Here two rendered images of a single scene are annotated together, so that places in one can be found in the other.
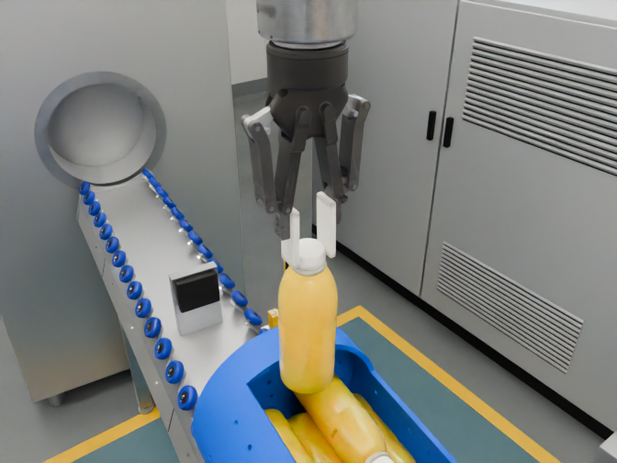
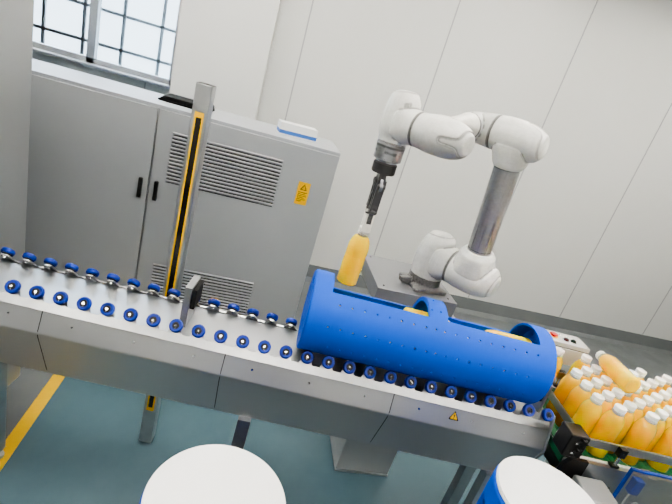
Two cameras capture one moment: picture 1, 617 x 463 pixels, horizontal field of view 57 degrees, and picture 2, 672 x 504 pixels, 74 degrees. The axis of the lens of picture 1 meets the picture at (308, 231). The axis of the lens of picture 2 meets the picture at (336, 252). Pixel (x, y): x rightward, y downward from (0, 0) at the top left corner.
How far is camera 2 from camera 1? 1.32 m
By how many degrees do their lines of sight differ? 60
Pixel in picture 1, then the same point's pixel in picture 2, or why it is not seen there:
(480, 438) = not seen: hidden behind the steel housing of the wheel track
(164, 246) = (87, 291)
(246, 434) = (348, 305)
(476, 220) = not seen: hidden behind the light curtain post
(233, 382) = (327, 294)
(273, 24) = (394, 158)
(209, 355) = (212, 328)
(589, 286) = (255, 263)
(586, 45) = (245, 142)
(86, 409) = not seen: outside the picture
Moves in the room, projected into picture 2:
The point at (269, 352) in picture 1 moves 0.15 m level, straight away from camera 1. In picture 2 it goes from (328, 279) to (290, 262)
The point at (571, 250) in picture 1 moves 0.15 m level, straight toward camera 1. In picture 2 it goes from (244, 247) to (252, 257)
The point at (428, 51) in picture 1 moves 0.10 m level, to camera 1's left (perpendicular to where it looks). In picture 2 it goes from (133, 138) to (118, 137)
